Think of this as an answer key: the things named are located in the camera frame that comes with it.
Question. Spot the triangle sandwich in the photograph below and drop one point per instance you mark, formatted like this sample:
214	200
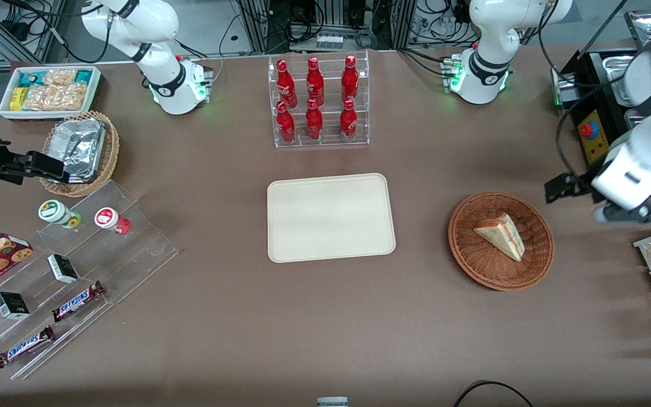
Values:
500	234

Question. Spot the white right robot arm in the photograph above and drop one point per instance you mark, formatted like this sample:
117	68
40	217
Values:
161	22

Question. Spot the light wicker basket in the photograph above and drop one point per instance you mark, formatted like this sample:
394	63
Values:
112	152

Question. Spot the brown wicker basket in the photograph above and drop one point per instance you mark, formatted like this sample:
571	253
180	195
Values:
472	254

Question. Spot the shiny steel tray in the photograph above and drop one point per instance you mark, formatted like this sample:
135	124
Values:
647	25

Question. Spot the cream plastic tray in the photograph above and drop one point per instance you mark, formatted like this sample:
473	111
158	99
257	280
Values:
331	217

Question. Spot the yellow control panel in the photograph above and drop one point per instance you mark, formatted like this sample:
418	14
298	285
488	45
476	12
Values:
598	148

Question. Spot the green lid yoghurt cup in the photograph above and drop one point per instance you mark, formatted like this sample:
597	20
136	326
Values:
54	211

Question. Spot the red emergency stop button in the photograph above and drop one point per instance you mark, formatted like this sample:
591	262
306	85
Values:
587	130

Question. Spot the stacked aluminium foil trays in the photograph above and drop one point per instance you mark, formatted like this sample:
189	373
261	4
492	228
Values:
79	147

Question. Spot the white snack bin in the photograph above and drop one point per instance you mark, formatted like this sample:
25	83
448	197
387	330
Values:
6	113

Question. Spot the yellow snack packet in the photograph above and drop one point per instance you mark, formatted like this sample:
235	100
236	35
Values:
17	99

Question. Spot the large clear cracker bag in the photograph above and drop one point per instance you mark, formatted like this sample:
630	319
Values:
57	98

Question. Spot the red lid yoghurt cup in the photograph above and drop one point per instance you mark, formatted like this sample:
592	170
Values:
108	217

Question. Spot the teal snack packet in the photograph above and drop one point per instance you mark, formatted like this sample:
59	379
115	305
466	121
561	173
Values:
85	77
29	78

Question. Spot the small clear cracker bag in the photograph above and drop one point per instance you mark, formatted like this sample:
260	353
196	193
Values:
60	77

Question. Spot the silver metal device box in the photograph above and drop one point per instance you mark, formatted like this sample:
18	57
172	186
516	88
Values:
564	87

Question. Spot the black food warmer unit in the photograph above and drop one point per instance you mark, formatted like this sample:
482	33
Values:
592	85

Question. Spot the small black carton box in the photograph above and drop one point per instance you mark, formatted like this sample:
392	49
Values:
11	306
63	269

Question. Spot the steel food pan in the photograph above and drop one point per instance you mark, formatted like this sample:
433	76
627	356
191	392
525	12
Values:
616	76

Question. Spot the clear acrylic stepped stand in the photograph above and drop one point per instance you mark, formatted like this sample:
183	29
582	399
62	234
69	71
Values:
133	254

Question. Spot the Snickers chocolate bar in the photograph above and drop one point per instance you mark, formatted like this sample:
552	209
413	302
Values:
78	301
25	346

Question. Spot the red cola bottle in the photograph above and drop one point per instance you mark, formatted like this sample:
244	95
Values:
348	123
315	83
286	85
286	125
314	123
350	80

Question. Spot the white power strip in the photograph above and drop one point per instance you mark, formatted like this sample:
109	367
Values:
329	41

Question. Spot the grey white camera mount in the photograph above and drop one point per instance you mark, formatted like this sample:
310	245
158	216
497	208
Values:
332	402

